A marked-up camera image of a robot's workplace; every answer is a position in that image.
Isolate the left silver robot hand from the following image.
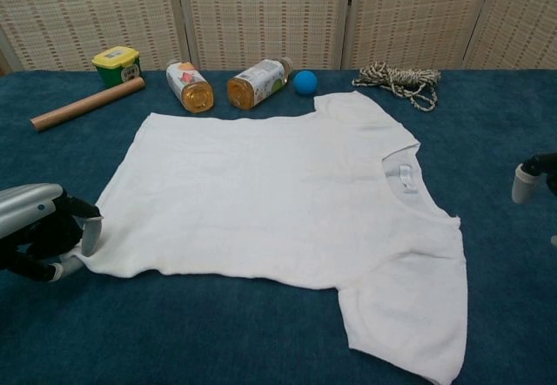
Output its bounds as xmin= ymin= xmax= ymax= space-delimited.
xmin=0 ymin=183 xmax=104 ymax=284

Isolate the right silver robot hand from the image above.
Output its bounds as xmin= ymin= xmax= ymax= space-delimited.
xmin=511 ymin=152 xmax=557 ymax=247

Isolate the white T-shirt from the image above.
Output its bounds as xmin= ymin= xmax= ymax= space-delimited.
xmin=83 ymin=90 xmax=469 ymax=368

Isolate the wooden rolling pin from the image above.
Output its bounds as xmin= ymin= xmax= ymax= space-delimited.
xmin=29 ymin=75 xmax=146 ymax=134

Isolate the woven bamboo screen panel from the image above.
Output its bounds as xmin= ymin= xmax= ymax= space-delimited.
xmin=176 ymin=0 xmax=353 ymax=71
xmin=0 ymin=0 xmax=192 ymax=72
xmin=463 ymin=0 xmax=557 ymax=71
xmin=341 ymin=0 xmax=500 ymax=71

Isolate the green container with yellow lid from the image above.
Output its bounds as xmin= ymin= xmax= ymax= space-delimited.
xmin=91 ymin=45 xmax=143 ymax=90

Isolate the tea bottle with orange label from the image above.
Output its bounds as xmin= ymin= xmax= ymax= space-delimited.
xmin=165 ymin=60 xmax=216 ymax=115

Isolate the dark blue table cloth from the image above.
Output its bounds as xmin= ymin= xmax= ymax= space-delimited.
xmin=0 ymin=69 xmax=557 ymax=385

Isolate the blue ball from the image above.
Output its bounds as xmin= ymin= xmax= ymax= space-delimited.
xmin=292 ymin=70 xmax=319 ymax=97

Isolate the tea bottle with white-green label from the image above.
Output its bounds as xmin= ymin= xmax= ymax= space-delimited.
xmin=226 ymin=56 xmax=293 ymax=111

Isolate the beige braided rope bundle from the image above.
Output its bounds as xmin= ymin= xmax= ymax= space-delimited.
xmin=351 ymin=61 xmax=442 ymax=114

